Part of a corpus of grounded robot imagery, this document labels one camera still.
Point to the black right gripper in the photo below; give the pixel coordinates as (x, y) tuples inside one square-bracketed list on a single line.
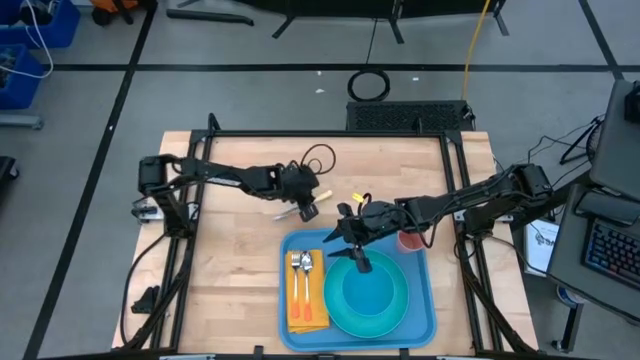
[(382, 217)]

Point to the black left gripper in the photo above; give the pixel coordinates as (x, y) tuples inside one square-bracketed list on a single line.
[(297, 182)]

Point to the light blue bowl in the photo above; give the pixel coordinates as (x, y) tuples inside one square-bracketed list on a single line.
[(370, 295)]

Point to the yellow cloth napkin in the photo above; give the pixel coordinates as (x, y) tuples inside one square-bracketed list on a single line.
[(320, 300)]

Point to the pink ribbed cup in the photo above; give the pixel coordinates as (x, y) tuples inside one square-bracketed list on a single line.
[(411, 242)]

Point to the teal plate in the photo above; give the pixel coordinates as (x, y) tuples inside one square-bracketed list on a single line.
[(335, 310)]

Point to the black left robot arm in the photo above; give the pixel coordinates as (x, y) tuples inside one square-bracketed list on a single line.
[(225, 175)]

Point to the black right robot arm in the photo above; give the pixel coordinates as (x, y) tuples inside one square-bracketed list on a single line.
[(475, 192)]

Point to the blue plastic tray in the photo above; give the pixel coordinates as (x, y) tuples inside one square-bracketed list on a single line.
[(422, 300)]

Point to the black perforated computer case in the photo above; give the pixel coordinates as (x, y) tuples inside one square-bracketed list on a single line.
[(405, 116)]

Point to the black partition screen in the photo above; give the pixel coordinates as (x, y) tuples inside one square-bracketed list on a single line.
[(350, 6)]

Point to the black curved floor bar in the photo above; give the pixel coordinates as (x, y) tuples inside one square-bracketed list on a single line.
[(210, 16)]

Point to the white printed paper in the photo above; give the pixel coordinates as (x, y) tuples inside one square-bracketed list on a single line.
[(542, 247)]

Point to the dark grey desk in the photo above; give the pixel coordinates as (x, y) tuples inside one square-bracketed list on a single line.
[(570, 250)]

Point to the blue and white roll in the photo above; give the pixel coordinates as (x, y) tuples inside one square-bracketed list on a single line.
[(567, 296)]

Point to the orange and black bag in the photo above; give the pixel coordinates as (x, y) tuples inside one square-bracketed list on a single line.
[(115, 4)]

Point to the black rounded bar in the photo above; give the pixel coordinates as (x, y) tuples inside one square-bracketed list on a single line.
[(605, 206)]

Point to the black keyboard with lit keys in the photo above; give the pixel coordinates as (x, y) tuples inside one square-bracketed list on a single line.
[(615, 252)]

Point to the blue storage bin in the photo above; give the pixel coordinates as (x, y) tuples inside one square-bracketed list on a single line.
[(25, 85), (65, 30)]

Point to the grey floor bar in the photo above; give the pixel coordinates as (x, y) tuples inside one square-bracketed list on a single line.
[(20, 121)]

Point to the grey flat monitor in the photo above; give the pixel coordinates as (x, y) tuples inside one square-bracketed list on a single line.
[(615, 145)]

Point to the black rounded floor item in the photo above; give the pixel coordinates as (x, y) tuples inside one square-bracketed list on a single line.
[(6, 170)]

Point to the black aluminium table frame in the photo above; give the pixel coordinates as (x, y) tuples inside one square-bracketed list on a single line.
[(325, 133)]

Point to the black bracket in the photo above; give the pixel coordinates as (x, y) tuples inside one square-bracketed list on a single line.
[(149, 300)]

